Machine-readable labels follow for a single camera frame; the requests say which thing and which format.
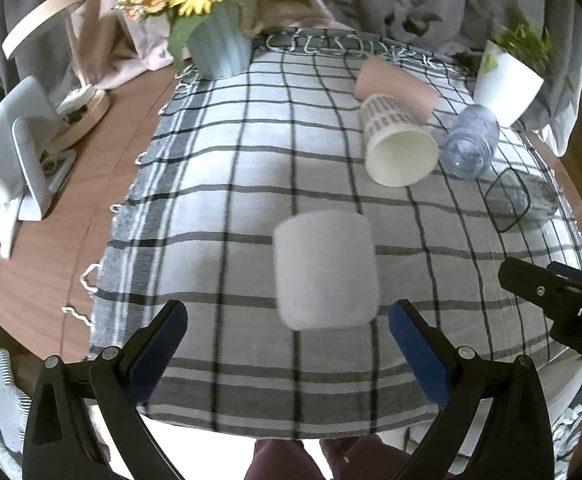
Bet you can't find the grey plaid tablecloth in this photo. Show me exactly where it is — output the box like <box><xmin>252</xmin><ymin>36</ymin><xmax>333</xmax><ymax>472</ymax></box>
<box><xmin>90</xmin><ymin>28</ymin><xmax>582</xmax><ymax>439</ymax></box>

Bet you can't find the pink cup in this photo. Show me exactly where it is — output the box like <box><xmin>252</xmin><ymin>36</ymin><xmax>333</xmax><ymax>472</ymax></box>
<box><xmin>354</xmin><ymin>56</ymin><xmax>440</xmax><ymax>125</ymax></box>

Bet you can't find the wooden desk lamp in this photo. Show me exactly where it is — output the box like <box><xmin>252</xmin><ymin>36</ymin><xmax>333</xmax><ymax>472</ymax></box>
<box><xmin>2</xmin><ymin>0</ymin><xmax>110</xmax><ymax>155</ymax></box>

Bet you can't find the teal ribbed vase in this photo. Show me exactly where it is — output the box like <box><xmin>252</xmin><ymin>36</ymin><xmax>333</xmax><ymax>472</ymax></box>
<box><xmin>186</xmin><ymin>0</ymin><xmax>263</xmax><ymax>80</ymax></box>

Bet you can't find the striped chair cushion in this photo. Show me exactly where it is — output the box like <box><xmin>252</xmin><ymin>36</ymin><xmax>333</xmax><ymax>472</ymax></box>
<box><xmin>0</xmin><ymin>348</ymin><xmax>32</xmax><ymax>454</ymax></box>

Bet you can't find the white small remote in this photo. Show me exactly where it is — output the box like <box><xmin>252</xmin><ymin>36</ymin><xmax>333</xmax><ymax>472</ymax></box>
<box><xmin>0</xmin><ymin>196</ymin><xmax>22</xmax><ymax>260</ymax></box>

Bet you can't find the clear blue plastic cup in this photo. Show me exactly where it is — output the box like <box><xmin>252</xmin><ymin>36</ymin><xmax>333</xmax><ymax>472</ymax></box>
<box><xmin>440</xmin><ymin>104</ymin><xmax>499</xmax><ymax>180</ymax></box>

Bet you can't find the white mini projector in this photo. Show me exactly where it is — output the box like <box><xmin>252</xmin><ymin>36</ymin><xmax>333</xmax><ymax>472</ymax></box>
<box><xmin>0</xmin><ymin>76</ymin><xmax>76</xmax><ymax>221</ymax></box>

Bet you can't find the green potted plant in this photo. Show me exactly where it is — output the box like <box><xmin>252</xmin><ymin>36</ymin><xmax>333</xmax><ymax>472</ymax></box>
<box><xmin>485</xmin><ymin>6</ymin><xmax>575</xmax><ymax>92</ymax></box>

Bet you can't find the patterned paper cup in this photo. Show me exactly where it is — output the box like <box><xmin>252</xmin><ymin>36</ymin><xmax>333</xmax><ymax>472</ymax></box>
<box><xmin>359</xmin><ymin>93</ymin><xmax>440</xmax><ymax>188</ymax></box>

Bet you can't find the white ceramic cup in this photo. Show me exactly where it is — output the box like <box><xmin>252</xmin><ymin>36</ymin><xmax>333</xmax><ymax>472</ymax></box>
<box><xmin>272</xmin><ymin>210</ymin><xmax>380</xmax><ymax>332</ymax></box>

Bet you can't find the dark glass cup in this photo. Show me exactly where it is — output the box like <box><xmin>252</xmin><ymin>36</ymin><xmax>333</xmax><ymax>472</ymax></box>
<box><xmin>484</xmin><ymin>168</ymin><xmax>560</xmax><ymax>233</ymax></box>

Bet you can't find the white plant pot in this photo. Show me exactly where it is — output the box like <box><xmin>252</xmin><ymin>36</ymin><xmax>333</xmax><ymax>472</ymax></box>
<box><xmin>473</xmin><ymin>40</ymin><xmax>545</xmax><ymax>128</ymax></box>

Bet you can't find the grey curtain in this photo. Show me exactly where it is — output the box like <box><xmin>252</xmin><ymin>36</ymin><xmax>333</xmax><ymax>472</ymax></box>
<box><xmin>0</xmin><ymin>0</ymin><xmax>582</xmax><ymax>156</ymax></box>

